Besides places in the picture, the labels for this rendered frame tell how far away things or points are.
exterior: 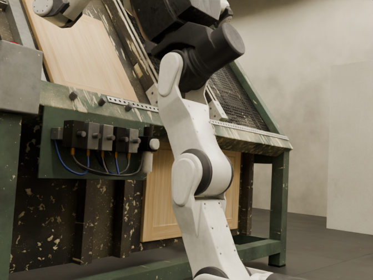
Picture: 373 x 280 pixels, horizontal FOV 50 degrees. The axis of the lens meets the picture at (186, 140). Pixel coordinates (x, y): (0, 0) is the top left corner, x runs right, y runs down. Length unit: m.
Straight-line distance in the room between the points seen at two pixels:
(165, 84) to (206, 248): 0.52
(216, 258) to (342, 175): 4.20
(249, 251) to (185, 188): 1.40
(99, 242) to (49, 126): 0.72
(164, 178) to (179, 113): 0.93
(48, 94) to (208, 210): 0.67
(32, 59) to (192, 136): 0.51
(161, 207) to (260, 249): 0.78
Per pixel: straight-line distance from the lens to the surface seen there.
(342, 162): 5.31
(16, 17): 1.73
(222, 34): 1.25
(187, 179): 1.19
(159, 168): 2.14
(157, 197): 2.15
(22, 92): 1.16
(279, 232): 2.90
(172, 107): 1.29
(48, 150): 1.42
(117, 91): 1.80
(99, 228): 1.93
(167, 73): 1.31
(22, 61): 1.18
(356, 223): 5.26
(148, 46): 2.14
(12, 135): 1.18
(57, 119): 1.44
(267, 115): 2.97
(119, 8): 2.31
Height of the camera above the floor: 0.62
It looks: 4 degrees up
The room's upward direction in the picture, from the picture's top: 3 degrees clockwise
